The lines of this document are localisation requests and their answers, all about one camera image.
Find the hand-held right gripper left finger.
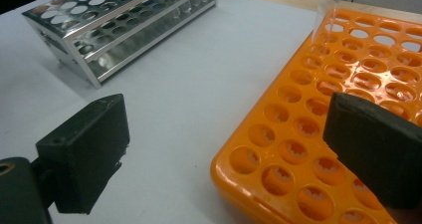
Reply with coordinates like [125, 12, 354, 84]
[35, 93, 131, 215]

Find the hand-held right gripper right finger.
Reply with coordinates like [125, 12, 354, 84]
[322, 92, 422, 210]

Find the metal test tube rack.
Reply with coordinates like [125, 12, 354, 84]
[21, 0, 217, 90]

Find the orange test tube rack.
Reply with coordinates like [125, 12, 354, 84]
[210, 7, 422, 224]

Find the white board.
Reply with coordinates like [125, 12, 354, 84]
[0, 0, 319, 224]

